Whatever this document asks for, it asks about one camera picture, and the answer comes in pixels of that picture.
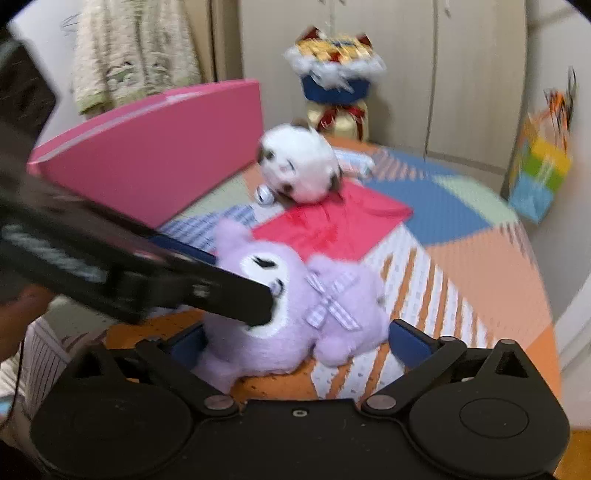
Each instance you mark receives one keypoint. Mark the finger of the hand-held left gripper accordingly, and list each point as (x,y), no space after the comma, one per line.
(184,247)
(221,293)

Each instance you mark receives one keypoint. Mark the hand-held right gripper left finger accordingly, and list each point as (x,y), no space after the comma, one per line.
(187,344)

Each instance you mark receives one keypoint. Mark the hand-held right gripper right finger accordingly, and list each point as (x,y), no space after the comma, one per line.
(411,345)

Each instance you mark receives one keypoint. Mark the purple plush toy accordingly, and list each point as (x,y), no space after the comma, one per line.
(295,344)

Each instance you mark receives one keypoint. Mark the pink cardboard box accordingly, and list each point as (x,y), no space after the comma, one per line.
(161,152)

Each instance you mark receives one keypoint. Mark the person's left forearm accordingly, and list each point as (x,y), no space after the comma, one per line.
(16,323)

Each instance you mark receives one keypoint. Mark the colourful patchwork blanket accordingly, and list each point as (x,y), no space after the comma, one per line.
(485,277)

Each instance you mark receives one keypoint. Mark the person's striped clothing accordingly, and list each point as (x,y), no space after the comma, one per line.
(41,357)

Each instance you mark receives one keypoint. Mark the red flat pouch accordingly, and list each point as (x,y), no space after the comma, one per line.
(341,226)

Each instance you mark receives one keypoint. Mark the white dog plush toy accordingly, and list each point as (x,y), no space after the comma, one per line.
(304,161)

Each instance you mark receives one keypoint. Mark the white door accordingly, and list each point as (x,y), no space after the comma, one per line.
(577,346)

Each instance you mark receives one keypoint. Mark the small clear packet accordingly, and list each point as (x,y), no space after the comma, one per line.
(358,164)

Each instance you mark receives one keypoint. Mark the white knitted cardigan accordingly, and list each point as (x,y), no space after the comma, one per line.
(134,55)

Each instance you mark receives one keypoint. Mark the cream box with red ribbon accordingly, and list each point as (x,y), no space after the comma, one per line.
(341,121)

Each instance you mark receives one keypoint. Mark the light wooden cabinet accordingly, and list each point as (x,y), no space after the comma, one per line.
(217,37)

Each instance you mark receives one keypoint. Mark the colourful paper gift bag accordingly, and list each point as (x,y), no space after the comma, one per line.
(540,175)

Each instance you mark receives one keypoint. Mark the flower bouquet in blue wrap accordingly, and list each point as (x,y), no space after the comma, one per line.
(332,62)

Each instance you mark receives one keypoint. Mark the beige wardrobe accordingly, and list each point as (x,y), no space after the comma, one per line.
(415,92)

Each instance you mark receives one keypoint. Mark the black wall hook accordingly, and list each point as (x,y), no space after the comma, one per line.
(571,92)

